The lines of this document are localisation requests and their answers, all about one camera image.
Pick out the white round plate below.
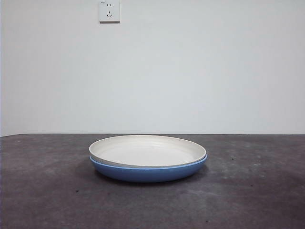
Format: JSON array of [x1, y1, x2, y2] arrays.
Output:
[[89, 135, 207, 167]]

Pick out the blue round plate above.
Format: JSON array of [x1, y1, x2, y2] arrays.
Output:
[[90, 155, 208, 184]]

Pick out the white wall socket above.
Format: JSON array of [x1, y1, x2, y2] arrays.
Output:
[[99, 0, 121, 24]]

